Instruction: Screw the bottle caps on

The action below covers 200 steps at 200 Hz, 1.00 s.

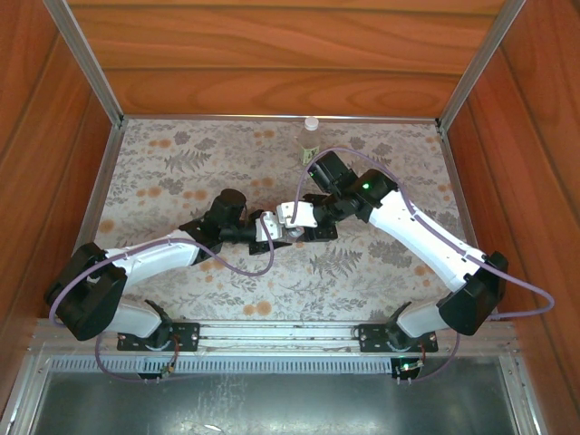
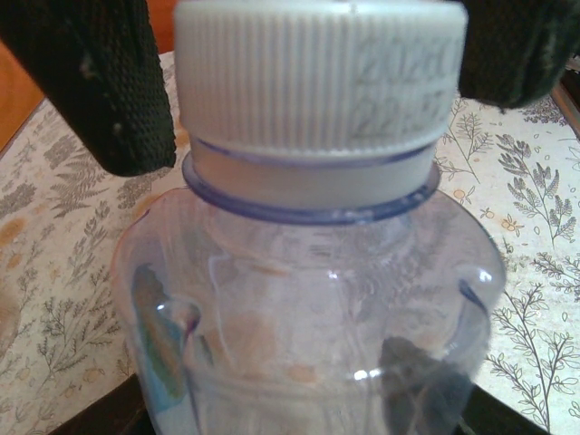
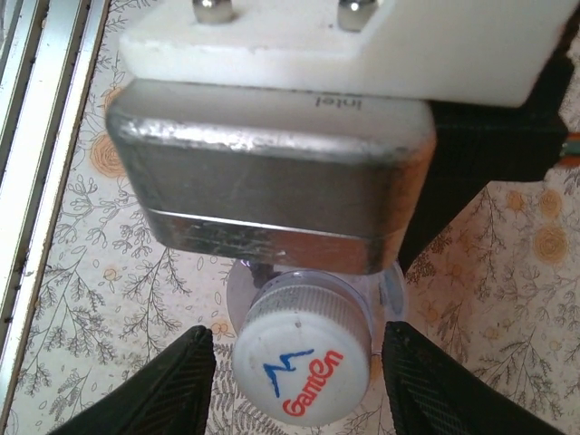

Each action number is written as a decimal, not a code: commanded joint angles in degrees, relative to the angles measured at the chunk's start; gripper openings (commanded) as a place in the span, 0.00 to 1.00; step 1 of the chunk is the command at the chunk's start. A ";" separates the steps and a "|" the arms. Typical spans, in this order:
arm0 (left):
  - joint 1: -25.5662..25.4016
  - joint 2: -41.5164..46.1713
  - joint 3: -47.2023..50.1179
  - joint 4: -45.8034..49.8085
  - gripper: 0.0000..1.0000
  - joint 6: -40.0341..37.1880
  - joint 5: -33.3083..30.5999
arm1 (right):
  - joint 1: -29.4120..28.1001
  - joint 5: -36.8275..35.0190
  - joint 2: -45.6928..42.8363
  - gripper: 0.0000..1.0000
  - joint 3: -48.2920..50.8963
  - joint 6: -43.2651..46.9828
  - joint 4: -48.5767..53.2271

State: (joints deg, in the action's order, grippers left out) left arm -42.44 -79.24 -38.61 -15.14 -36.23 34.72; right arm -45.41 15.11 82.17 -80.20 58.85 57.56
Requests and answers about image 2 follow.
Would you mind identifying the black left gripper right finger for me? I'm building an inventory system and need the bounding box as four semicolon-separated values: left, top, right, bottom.
452;385;553;435

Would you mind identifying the clear plastic bottle green label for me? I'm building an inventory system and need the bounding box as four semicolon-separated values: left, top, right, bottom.
111;138;508;435

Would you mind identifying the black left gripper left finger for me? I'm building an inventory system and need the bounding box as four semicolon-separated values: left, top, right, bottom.
56;374;153;435

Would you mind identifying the white ribbed bottle cap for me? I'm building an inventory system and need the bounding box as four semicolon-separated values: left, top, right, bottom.
173;0;470;158

